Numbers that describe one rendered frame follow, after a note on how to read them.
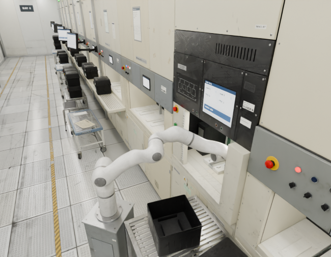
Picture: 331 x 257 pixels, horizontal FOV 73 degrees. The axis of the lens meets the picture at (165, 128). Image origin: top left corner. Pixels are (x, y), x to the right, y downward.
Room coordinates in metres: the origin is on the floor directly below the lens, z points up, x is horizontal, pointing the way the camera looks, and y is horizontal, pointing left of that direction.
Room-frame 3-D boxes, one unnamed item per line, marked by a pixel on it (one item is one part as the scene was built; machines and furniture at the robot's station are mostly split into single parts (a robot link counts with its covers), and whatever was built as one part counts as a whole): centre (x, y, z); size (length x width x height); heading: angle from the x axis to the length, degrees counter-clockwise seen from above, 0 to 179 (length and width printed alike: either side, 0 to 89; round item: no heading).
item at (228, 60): (1.57, -0.64, 0.98); 0.95 x 0.88 x 1.95; 116
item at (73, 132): (3.45, 1.38, 0.24); 0.97 x 0.52 x 0.48; 29
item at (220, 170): (1.61, -0.48, 0.89); 0.22 x 0.21 x 0.04; 116
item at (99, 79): (3.89, 1.13, 0.93); 0.30 x 0.28 x 0.26; 23
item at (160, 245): (1.01, -0.05, 0.85); 0.28 x 0.28 x 0.17; 18
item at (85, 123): (3.28, 1.32, 0.47); 0.31 x 0.23 x 0.02; 48
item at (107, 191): (1.21, 0.41, 1.07); 0.19 x 0.12 x 0.24; 6
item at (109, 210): (1.18, 0.41, 0.85); 0.19 x 0.19 x 0.18
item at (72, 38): (4.27, 1.50, 1.59); 0.50 x 0.41 x 0.36; 116
